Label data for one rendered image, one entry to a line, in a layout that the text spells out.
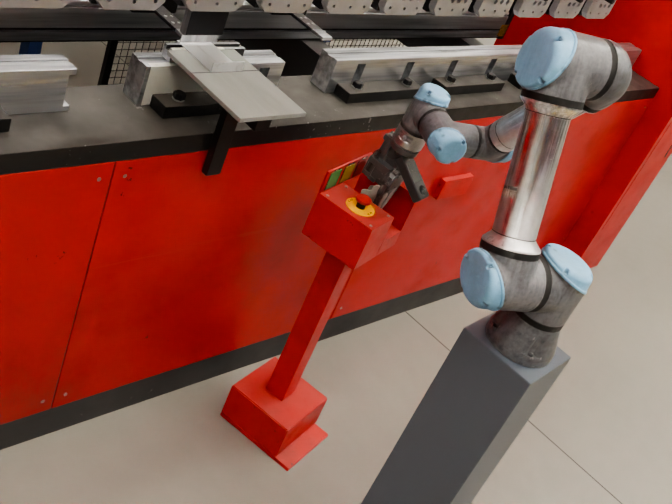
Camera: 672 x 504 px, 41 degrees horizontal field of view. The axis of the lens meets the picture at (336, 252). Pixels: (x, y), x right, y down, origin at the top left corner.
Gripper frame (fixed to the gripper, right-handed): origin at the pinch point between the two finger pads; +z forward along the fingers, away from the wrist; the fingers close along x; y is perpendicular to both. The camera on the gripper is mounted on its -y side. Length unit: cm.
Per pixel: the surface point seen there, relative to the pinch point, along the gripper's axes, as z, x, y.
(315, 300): 26.3, 8.1, -0.5
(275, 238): 23.4, 3.2, 19.1
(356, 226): -3.4, 15.0, -2.3
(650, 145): 4, -174, -30
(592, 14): -38, -119, 7
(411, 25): -16, -73, 43
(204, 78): -24, 40, 34
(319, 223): 2.6, 15.0, 6.0
